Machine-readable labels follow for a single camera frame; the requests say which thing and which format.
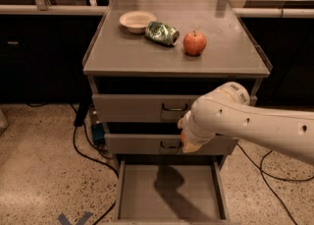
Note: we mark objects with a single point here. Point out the crushed green soda can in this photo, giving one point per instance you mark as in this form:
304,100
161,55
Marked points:
162,33

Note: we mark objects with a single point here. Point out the top grey drawer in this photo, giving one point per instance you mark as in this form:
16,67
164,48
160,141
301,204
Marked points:
142,108

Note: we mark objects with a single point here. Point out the bottom grey drawer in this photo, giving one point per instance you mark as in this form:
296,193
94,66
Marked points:
151,194

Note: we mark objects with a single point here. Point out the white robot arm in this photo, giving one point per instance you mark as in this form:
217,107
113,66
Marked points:
227,111

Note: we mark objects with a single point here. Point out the grey drawer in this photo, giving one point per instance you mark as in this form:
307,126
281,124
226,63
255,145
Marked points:
151,194
164,144
142,108

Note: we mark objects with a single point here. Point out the white bowl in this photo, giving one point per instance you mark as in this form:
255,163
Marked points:
136,21

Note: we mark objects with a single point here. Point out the blue power box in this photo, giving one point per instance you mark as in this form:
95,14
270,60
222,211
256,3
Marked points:
98,133

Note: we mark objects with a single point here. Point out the red apple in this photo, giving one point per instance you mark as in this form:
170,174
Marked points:
194,43

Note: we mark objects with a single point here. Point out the middle grey drawer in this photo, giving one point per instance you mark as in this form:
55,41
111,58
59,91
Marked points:
164,144

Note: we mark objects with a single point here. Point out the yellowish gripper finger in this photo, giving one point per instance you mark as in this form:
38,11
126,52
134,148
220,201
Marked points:
189,147

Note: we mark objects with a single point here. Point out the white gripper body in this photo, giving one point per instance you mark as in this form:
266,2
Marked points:
190,130

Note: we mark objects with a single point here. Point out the white horizontal rail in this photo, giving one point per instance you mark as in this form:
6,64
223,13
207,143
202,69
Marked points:
98,10

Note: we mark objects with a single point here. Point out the grey drawer cabinet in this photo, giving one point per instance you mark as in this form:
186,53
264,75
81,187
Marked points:
121,62

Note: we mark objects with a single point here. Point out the orange fruit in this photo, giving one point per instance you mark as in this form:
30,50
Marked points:
183,137

